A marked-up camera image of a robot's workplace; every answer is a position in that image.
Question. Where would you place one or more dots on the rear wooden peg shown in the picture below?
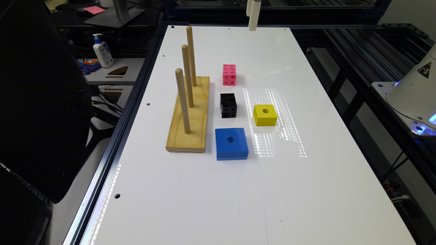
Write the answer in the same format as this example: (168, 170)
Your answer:
(189, 31)

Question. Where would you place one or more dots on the middle wooden peg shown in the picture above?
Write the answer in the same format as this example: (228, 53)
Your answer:
(186, 63)

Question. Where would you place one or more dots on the wooden peg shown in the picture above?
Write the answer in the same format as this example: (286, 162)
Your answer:
(189, 31)
(182, 99)
(186, 63)

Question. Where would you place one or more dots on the black cube block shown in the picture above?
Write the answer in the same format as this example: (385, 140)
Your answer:
(228, 105)

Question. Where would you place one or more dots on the blue block with hole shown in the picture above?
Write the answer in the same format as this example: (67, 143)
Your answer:
(231, 144)

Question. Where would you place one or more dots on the front wooden peg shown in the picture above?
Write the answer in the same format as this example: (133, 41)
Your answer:
(182, 99)

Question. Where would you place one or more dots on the wooden peg base board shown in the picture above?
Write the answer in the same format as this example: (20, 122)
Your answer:
(194, 142)

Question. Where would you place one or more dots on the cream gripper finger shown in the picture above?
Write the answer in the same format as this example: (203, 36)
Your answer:
(249, 7)
(255, 13)

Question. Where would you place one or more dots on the pink sticky note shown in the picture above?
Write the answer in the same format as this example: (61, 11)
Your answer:
(94, 10)

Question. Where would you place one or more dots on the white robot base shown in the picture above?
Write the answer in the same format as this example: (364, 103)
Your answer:
(413, 97)

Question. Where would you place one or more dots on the silver monitor stand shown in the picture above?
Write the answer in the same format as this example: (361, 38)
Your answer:
(116, 15)

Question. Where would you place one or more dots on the white lotion pump bottle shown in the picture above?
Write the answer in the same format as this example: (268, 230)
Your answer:
(102, 51)

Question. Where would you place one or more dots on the yellow block with hole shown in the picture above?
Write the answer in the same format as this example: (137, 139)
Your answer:
(265, 115)

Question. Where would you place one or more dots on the pink cube block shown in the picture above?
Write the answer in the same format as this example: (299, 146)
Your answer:
(229, 75)

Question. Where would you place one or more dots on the blue glue gun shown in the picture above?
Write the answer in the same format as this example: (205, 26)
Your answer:
(89, 66)

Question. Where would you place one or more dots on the black office chair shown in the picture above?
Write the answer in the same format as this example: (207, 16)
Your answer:
(45, 100)

